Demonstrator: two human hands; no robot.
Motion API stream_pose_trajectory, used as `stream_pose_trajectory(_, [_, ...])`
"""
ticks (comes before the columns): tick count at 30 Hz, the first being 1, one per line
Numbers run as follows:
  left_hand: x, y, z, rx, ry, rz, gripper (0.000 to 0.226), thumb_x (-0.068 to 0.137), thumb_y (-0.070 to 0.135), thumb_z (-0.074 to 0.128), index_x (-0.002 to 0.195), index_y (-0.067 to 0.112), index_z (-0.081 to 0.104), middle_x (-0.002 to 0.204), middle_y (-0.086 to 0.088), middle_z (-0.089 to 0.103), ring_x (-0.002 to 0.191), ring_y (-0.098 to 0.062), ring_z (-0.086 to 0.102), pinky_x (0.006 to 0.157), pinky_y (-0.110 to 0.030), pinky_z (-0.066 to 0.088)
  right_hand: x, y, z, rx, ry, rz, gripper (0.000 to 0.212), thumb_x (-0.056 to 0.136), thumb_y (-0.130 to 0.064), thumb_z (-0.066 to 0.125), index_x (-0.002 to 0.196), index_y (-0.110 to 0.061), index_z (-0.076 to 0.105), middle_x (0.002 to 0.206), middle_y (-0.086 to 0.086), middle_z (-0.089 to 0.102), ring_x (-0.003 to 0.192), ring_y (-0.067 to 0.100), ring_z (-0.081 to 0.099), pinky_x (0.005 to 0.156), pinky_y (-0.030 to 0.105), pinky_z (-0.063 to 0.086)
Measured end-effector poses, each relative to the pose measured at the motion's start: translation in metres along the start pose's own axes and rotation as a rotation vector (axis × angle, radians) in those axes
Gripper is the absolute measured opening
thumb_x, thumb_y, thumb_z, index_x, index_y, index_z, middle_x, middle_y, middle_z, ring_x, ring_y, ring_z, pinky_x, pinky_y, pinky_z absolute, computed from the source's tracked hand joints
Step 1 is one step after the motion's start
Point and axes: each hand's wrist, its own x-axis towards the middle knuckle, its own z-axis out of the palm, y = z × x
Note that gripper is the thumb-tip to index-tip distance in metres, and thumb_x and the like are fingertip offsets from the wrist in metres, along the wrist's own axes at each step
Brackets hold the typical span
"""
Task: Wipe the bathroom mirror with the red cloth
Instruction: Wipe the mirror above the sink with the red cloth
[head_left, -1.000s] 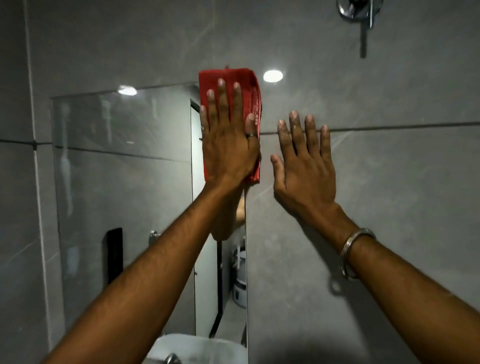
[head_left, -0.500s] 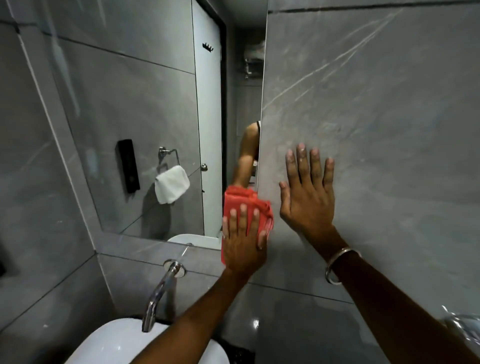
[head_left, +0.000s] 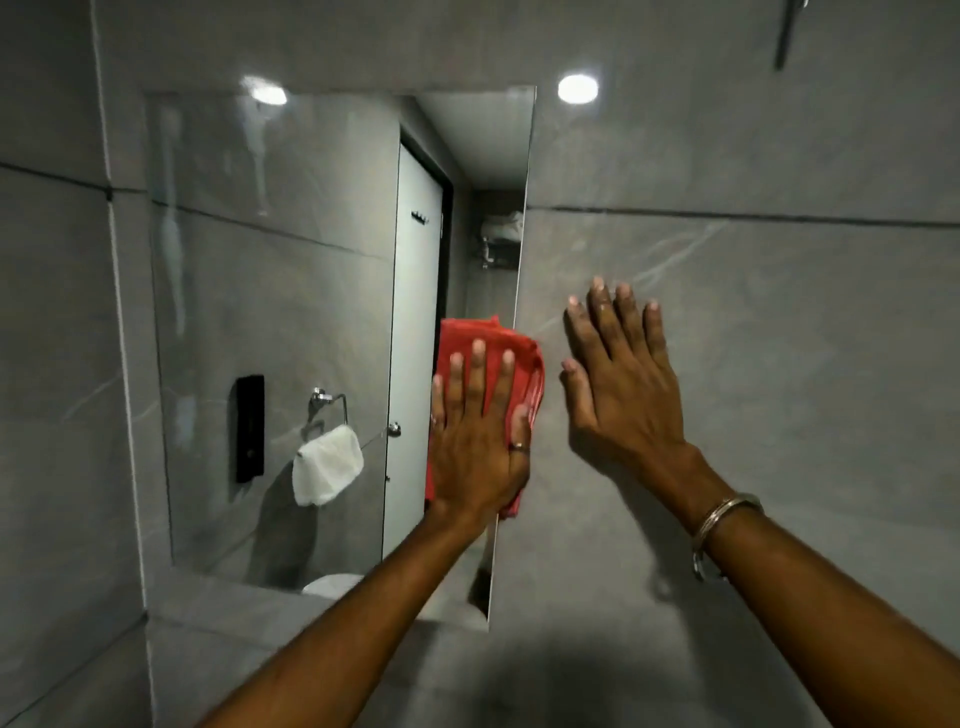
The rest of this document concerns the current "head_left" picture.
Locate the person's left little finger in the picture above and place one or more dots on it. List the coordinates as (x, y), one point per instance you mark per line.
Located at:
(436, 405)

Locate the white hand towel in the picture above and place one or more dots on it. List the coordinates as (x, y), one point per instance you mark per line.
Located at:
(328, 465)

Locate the person's right forearm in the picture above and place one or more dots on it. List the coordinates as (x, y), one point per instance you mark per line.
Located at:
(825, 622)

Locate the person's right middle finger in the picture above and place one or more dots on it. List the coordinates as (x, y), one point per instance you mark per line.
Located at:
(604, 315)

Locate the frameless wall mirror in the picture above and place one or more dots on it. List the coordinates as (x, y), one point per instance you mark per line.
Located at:
(300, 300)

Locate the silver bangle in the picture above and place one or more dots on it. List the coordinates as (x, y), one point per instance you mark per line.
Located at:
(718, 517)

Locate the person's left hand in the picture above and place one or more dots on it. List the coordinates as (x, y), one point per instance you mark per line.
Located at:
(472, 457)

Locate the person's right thumb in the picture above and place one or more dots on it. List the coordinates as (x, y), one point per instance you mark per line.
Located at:
(576, 394)

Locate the person's right little finger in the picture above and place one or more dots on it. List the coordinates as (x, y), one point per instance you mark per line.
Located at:
(655, 330)

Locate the white toilet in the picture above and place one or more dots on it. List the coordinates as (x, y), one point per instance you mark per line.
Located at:
(334, 586)

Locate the red cleaning cloth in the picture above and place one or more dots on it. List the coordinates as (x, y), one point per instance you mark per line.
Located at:
(491, 337)

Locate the person's left middle finger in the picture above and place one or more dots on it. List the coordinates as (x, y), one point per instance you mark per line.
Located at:
(478, 375)

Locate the person's right hand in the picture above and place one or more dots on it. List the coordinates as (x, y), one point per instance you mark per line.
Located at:
(622, 405)

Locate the white door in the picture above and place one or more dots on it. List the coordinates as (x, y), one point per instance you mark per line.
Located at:
(412, 337)

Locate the black wall dispenser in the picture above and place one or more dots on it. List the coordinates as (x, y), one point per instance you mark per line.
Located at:
(250, 427)

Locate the person's left thumb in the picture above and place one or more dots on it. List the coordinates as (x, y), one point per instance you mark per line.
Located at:
(520, 431)

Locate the person's left forearm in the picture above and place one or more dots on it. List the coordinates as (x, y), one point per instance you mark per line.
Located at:
(360, 622)

